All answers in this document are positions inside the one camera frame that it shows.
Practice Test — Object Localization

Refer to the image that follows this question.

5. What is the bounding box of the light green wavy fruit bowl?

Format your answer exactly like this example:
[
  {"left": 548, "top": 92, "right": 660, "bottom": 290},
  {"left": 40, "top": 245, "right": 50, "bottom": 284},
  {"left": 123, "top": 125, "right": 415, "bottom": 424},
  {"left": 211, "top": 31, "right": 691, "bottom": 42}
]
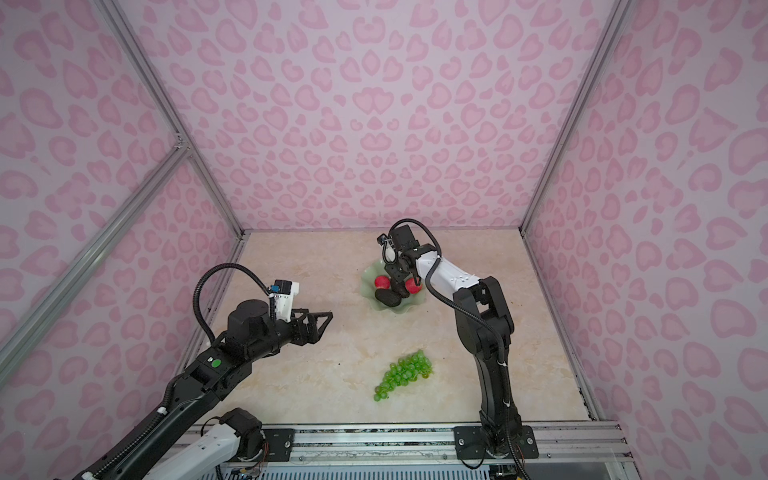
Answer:
[{"left": 359, "top": 260, "right": 426, "bottom": 314}]

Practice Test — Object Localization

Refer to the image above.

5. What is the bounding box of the red apple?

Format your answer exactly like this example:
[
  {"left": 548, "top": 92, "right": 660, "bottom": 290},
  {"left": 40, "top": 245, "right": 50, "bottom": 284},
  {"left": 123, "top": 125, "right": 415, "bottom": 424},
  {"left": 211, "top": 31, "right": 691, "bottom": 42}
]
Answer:
[
  {"left": 405, "top": 278, "right": 422, "bottom": 295},
  {"left": 374, "top": 275, "right": 391, "bottom": 289}
]

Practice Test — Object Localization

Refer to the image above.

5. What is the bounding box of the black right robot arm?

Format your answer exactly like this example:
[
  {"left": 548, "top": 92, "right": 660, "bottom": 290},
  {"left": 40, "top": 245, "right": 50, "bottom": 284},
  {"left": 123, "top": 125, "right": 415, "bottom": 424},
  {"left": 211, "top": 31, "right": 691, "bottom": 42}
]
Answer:
[{"left": 380, "top": 238, "right": 532, "bottom": 464}]

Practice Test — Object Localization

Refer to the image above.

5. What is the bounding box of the right corner aluminium post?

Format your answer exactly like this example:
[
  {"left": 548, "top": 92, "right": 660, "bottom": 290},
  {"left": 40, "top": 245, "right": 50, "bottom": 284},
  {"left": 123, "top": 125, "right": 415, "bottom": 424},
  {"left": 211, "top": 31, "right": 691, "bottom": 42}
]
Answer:
[{"left": 519, "top": 0, "right": 637, "bottom": 238}]

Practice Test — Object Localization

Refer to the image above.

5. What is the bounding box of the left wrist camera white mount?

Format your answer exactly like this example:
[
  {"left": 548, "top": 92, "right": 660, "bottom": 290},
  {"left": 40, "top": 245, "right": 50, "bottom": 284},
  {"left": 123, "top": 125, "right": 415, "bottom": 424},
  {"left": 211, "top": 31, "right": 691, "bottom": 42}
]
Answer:
[{"left": 270, "top": 279, "right": 300, "bottom": 323}]

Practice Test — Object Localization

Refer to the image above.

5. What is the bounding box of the diagonal aluminium frame bar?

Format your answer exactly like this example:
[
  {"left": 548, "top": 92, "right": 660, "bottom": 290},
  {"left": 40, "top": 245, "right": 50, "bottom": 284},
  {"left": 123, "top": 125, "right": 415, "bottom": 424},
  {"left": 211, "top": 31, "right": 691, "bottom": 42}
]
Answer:
[{"left": 1, "top": 141, "right": 189, "bottom": 385}]

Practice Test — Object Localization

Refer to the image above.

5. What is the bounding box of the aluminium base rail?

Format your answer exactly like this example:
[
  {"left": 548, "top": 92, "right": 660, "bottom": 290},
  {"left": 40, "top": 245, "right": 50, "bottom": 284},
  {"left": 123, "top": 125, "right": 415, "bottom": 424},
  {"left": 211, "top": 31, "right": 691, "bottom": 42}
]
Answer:
[{"left": 110, "top": 421, "right": 637, "bottom": 480}]

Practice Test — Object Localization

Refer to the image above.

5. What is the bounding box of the dark avocado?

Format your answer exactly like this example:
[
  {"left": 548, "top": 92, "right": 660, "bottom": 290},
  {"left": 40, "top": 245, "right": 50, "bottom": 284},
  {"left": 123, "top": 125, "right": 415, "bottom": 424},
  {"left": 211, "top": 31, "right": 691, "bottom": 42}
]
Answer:
[
  {"left": 374, "top": 289, "right": 403, "bottom": 308},
  {"left": 390, "top": 279, "right": 411, "bottom": 299}
]

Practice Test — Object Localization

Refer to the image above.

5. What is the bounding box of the corner aluminium post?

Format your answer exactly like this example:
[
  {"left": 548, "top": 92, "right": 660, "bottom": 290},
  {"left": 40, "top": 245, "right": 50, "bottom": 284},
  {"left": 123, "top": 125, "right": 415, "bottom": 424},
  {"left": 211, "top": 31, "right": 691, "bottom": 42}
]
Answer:
[
  {"left": 519, "top": 0, "right": 637, "bottom": 238},
  {"left": 94, "top": 0, "right": 246, "bottom": 240}
]

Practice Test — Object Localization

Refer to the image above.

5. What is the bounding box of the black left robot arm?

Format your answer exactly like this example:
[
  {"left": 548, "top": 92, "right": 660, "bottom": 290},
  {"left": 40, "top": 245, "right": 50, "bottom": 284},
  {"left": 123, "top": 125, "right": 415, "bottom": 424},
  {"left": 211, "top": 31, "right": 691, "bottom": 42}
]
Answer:
[{"left": 74, "top": 299, "right": 333, "bottom": 479}]

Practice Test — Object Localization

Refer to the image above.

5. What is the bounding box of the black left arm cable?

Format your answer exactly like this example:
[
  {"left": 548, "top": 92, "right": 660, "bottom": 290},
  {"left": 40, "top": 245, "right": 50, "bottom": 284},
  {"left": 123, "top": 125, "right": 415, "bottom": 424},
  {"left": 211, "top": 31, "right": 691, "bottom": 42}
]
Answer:
[{"left": 193, "top": 262, "right": 272, "bottom": 344}]

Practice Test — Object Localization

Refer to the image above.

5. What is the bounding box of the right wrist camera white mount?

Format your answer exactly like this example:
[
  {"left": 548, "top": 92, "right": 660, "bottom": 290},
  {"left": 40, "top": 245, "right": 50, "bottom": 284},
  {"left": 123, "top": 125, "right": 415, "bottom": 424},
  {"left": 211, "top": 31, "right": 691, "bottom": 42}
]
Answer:
[{"left": 377, "top": 223, "right": 418, "bottom": 264}]

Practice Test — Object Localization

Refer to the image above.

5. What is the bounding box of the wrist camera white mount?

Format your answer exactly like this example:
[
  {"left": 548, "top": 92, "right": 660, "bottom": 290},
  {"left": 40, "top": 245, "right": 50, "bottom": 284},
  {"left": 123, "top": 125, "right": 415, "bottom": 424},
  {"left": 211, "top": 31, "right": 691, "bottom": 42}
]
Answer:
[
  {"left": 377, "top": 223, "right": 418, "bottom": 264},
  {"left": 270, "top": 279, "right": 300, "bottom": 323}
]

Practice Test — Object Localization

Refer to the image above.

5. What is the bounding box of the green grape bunch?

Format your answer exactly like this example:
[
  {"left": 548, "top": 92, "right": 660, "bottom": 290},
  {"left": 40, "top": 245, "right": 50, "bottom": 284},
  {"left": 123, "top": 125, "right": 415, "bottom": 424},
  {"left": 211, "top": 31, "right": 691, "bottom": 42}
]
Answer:
[{"left": 373, "top": 350, "right": 433, "bottom": 402}]

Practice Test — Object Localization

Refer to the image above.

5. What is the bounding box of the left corner aluminium post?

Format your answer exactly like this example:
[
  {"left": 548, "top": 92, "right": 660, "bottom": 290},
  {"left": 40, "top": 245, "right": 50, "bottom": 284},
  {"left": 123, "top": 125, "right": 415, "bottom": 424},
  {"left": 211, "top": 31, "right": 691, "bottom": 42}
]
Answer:
[{"left": 94, "top": 0, "right": 246, "bottom": 240}]

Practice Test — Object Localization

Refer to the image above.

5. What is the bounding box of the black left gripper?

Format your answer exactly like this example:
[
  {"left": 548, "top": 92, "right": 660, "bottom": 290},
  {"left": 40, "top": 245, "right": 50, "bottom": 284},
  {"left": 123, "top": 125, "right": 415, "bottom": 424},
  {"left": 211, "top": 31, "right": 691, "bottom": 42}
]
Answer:
[{"left": 249, "top": 305, "right": 333, "bottom": 364}]

